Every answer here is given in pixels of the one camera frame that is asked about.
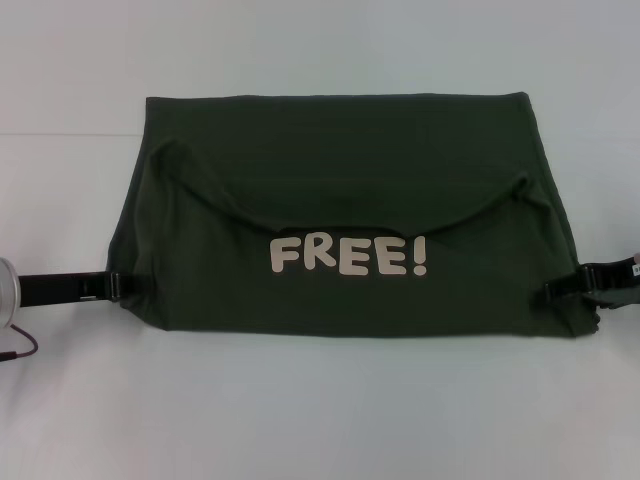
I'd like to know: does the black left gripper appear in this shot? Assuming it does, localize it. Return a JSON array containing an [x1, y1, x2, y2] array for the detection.
[[17, 271, 151, 304]]

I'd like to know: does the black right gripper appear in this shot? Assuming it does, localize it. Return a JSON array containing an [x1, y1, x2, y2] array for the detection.
[[542, 256, 640, 312]]

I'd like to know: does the dark green t-shirt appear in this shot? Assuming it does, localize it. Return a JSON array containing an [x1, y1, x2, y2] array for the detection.
[[112, 89, 601, 342]]

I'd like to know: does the left arm cable with connector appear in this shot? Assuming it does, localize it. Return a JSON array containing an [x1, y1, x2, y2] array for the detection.
[[0, 323, 40, 362]]

